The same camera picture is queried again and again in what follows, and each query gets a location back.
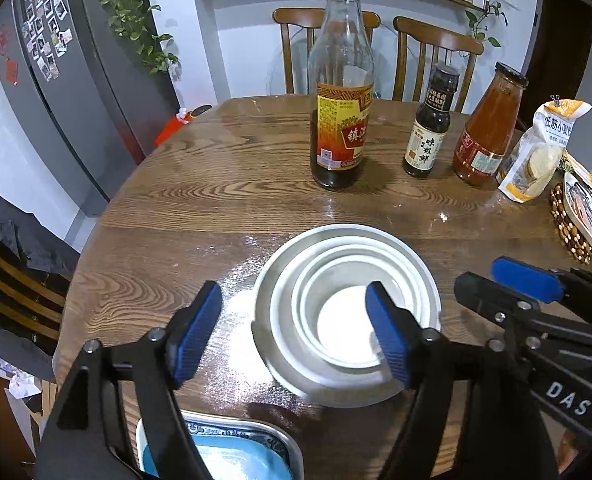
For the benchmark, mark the dark wooden door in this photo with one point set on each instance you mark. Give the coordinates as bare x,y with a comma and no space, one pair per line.
560,60

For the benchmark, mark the yellow capped vinegar bottle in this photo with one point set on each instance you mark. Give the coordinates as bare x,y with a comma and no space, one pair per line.
341,125

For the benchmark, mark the medium white bowl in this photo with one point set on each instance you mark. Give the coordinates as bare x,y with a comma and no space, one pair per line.
285,310

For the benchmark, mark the blue patterned white plate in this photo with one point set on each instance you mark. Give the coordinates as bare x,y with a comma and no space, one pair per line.
256,432

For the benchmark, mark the cluster of fridge photo magnets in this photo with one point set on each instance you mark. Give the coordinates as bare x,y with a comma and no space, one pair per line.
46,25

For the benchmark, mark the dark soy sauce bottle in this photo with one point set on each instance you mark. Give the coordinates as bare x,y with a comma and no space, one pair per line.
425,145

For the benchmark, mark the crumpled paper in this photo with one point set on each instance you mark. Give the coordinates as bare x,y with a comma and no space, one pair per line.
23,385

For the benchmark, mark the wooden bead basket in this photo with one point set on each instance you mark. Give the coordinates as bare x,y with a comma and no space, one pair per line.
565,230

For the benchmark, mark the red sauce glass jar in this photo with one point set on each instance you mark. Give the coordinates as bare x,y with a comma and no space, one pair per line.
480,140

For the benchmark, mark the dark cloth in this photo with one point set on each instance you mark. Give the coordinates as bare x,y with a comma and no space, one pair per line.
16,240

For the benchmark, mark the large white bowl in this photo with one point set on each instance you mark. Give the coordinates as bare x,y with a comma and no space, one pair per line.
346,232

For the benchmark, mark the wooden dining chair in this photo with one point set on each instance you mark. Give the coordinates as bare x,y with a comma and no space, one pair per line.
296,17
425,27

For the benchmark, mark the small vine plant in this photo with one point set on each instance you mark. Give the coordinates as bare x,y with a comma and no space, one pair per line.
490,10

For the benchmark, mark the slatted wooden chair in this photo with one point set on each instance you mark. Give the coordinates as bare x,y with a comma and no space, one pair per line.
16,285

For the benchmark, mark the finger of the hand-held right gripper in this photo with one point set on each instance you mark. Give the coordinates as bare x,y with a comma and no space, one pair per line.
525,277
485,297

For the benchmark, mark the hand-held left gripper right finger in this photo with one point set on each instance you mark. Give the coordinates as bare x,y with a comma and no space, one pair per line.
388,335

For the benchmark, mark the small white bowl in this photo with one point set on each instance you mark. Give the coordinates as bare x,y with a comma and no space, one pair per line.
341,320

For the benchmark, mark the large leafy vine plant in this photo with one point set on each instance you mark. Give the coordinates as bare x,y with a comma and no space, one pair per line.
131,20

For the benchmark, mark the white orange flour bag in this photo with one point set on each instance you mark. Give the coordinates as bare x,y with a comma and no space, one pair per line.
530,165

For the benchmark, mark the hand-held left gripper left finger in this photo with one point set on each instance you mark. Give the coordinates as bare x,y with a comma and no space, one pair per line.
198,332

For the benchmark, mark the snack packet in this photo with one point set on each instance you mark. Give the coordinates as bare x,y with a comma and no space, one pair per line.
583,200

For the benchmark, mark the grey refrigerator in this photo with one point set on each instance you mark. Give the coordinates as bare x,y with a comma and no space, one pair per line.
91,110

